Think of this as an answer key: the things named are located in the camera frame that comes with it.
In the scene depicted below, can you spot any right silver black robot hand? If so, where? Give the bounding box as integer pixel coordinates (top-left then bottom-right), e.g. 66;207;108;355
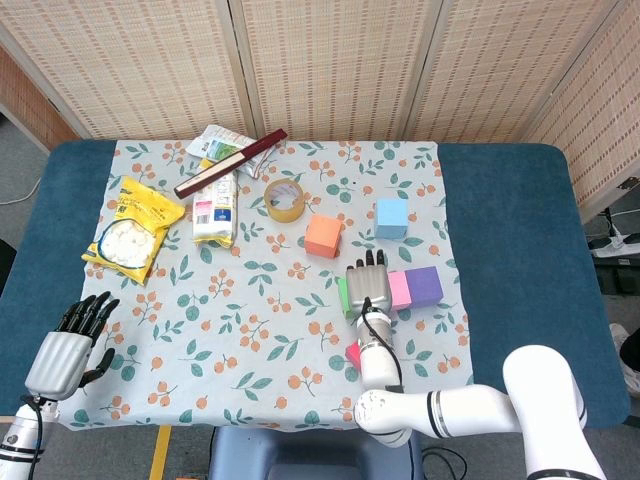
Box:
345;249;393;316

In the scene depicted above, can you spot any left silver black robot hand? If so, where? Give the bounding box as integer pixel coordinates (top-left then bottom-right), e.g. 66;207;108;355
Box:
24;291;121;401

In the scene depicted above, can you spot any green foam cube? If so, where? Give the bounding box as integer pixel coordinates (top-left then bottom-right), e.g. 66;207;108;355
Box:
336;276;354;320

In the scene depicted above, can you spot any pink foam cube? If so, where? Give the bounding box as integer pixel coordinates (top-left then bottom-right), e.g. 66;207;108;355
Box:
387;270;413;312

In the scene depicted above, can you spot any purple foam cube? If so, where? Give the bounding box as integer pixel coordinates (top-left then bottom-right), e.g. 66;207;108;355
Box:
404;266;444;307

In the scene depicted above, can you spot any orange foam cube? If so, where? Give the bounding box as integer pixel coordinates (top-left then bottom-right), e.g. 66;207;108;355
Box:
303;214;344;259

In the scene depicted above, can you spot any red foam cube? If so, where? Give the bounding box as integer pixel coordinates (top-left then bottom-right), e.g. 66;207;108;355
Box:
344;341;364;372

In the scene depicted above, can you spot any light blue foam cube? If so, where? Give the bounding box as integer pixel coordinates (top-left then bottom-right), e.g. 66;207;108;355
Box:
373;198;410;240

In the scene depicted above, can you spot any clear packing tape roll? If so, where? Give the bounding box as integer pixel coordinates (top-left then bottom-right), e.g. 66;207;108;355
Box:
263;177;307;224

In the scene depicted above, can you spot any floral fruit print tablecloth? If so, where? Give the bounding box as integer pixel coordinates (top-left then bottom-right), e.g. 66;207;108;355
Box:
54;139;484;432

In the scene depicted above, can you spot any small crumpled silver packet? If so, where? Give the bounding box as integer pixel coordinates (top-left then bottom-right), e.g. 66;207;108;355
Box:
238;147;279;180

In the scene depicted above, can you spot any white cotton pad pack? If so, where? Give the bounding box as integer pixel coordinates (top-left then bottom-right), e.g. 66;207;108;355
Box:
192;159;239;249

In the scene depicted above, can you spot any yellow marshmallow bag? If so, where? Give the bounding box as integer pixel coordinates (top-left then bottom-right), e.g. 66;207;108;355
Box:
81;175;187;287

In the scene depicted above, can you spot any blue grey chair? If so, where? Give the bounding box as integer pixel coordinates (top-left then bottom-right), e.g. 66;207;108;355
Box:
207;425;424;480

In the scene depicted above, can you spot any dark brown wooden stick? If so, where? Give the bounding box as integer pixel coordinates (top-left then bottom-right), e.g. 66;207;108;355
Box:
173;128;290;200

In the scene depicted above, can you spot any white packet with green picture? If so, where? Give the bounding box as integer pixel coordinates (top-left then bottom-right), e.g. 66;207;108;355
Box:
185;124;256;162

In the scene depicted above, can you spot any woven bamboo folding screen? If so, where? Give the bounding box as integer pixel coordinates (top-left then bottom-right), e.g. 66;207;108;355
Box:
0;0;640;221

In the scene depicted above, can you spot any black box on floor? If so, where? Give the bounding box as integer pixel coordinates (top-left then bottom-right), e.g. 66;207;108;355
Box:
594;255;640;296

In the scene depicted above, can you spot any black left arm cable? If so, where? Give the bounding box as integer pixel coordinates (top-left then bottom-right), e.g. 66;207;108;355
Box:
18;394;47;469

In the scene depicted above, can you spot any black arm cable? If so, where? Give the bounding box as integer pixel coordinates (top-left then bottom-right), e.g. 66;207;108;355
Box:
360;296;405;394
18;394;47;469

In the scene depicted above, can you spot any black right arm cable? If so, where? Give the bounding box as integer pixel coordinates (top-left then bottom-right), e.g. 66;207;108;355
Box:
360;296;405;394

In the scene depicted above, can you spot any white floor cable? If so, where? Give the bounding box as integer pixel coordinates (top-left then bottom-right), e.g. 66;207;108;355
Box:
0;175;42;206

